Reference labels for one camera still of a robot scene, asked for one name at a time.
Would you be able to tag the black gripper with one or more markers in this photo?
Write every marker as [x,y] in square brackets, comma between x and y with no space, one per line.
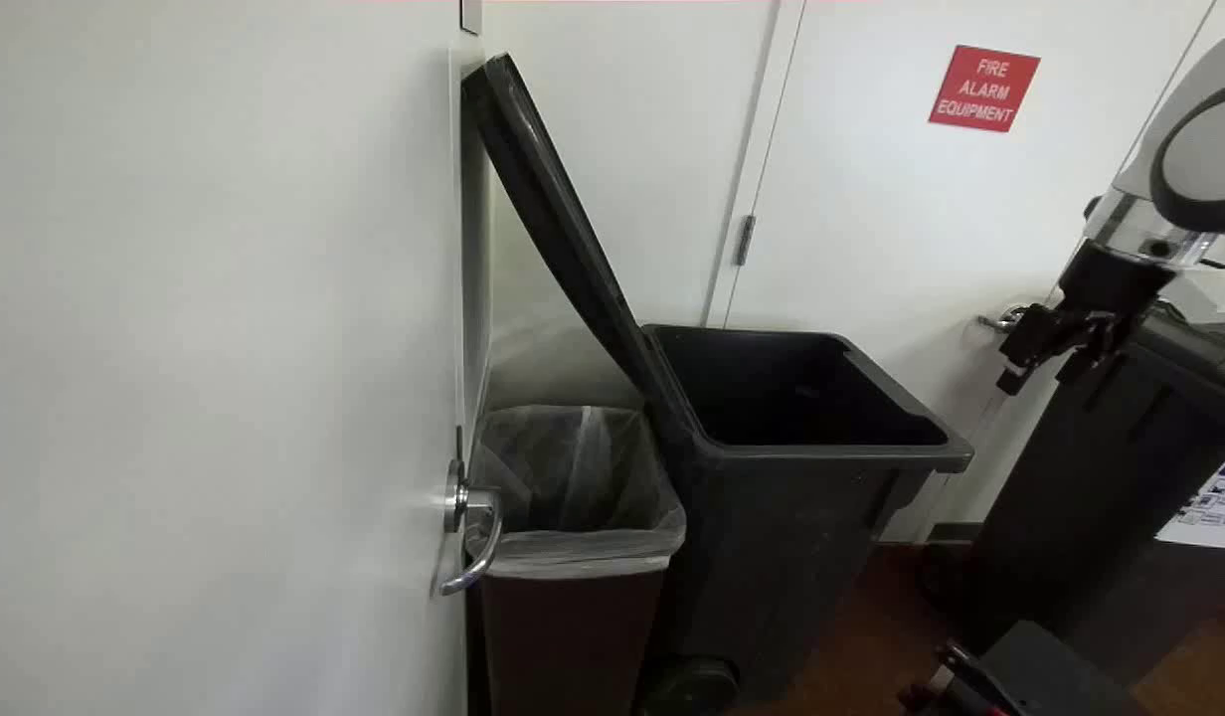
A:
[1110,286]

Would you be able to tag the black hinged dustbin lid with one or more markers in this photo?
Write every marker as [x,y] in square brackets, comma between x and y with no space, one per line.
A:
[558,225]

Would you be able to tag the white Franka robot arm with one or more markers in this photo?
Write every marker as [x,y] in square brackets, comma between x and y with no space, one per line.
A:
[1134,201]

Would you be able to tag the large black wheeled dustbin body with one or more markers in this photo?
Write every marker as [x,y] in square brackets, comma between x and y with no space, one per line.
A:
[775,559]

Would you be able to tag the white printed paper notice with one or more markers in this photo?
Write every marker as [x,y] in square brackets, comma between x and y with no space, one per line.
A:
[1213,512]

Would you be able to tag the red fire alarm sign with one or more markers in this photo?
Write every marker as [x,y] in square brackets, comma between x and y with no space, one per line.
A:
[984,91]

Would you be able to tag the metal door hinge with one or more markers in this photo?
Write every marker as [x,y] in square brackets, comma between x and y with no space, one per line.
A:
[747,242]

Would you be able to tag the clear plastic bin liner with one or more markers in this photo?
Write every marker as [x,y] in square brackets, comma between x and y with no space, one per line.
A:
[573,549]

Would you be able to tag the small brown waste bin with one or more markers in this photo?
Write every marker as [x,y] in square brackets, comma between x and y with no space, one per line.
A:
[573,649]

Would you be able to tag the grey door plate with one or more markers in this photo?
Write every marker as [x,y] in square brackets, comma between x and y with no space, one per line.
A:
[468,16]

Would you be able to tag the white open door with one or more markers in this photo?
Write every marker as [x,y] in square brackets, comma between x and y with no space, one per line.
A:
[216,360]

